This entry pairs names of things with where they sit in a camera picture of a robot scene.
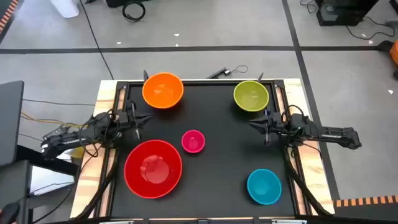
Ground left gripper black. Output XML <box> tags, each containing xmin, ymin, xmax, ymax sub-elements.
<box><xmin>116</xmin><ymin>101</ymin><xmax>154</xmax><ymax>140</ymax></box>

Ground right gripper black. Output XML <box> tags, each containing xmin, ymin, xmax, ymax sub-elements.
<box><xmin>248</xmin><ymin>108</ymin><xmax>289</xmax><ymax>146</ymax></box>

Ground yellow object under arm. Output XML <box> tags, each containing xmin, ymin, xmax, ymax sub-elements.
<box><xmin>70</xmin><ymin>146</ymin><xmax>85</xmax><ymax>159</ymax></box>

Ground olive green plastic bowl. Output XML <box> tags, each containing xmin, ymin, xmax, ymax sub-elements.
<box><xmin>233</xmin><ymin>80</ymin><xmax>270</xmax><ymax>113</ymax></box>

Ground orange plastic bowl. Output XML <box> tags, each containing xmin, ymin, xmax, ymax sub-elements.
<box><xmin>142</xmin><ymin>72</ymin><xmax>185</xmax><ymax>110</ymax></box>

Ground large red plastic bowl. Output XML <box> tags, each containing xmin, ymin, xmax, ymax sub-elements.
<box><xmin>123</xmin><ymin>139</ymin><xmax>183</xmax><ymax>200</ymax></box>

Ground small pink plastic bowl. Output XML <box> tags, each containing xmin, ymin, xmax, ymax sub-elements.
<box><xmin>181</xmin><ymin>129</ymin><xmax>206</xmax><ymax>154</ymax></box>

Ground blue plastic bowl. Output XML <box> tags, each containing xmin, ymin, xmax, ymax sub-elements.
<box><xmin>246</xmin><ymin>168</ymin><xmax>282</xmax><ymax>206</ymax></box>

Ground black table mat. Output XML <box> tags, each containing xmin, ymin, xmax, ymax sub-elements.
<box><xmin>110</xmin><ymin>83</ymin><xmax>296</xmax><ymax>218</ymax></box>

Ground small black power adapter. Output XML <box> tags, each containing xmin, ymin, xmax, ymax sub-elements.
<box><xmin>206</xmin><ymin>67</ymin><xmax>231</xmax><ymax>80</ymax></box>

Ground orange black hazard tape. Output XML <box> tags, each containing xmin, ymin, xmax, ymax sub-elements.
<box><xmin>0</xmin><ymin>0</ymin><xmax>20</xmax><ymax>34</ymax></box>
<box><xmin>334</xmin><ymin>195</ymin><xmax>398</xmax><ymax>208</ymax></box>

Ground grey monitor panel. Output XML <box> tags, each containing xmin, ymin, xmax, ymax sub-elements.
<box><xmin>0</xmin><ymin>80</ymin><xmax>25</xmax><ymax>167</ymax></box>

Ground white plastic bucket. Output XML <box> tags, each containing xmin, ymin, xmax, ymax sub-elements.
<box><xmin>49</xmin><ymin>0</ymin><xmax>80</xmax><ymax>19</ymax></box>

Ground black equipment case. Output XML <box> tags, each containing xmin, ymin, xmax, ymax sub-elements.
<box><xmin>315</xmin><ymin>0</ymin><xmax>379</xmax><ymax>27</ymax></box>

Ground orange round object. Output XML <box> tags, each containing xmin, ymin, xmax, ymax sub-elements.
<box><xmin>389</xmin><ymin>40</ymin><xmax>398</xmax><ymax>70</ymax></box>

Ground right arm black cable bundle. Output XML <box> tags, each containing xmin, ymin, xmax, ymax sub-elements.
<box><xmin>284</xmin><ymin>146</ymin><xmax>333</xmax><ymax>217</ymax></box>

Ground arm black cable bundle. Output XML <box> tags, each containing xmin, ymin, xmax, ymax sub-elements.
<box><xmin>74</xmin><ymin>146</ymin><xmax>119</xmax><ymax>220</ymax></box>
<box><xmin>284</xmin><ymin>146</ymin><xmax>333</xmax><ymax>217</ymax></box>

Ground left arm black cable bundle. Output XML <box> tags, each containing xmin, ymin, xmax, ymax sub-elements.
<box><xmin>74</xmin><ymin>146</ymin><xmax>119</xmax><ymax>220</ymax></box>

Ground long black floor cable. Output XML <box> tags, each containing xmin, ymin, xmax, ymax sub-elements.
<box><xmin>78</xmin><ymin>0</ymin><xmax>115</xmax><ymax>80</ymax></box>

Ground yellow cable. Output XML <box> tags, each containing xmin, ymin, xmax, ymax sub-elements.
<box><xmin>20</xmin><ymin>111</ymin><xmax>86</xmax><ymax>129</ymax></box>

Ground coiled black cable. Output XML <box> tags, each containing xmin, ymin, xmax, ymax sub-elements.
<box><xmin>121</xmin><ymin>0</ymin><xmax>147</xmax><ymax>23</ymax></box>

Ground thin black equipment cable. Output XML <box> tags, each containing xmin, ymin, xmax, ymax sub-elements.
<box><xmin>345</xmin><ymin>15</ymin><xmax>396</xmax><ymax>41</ymax></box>

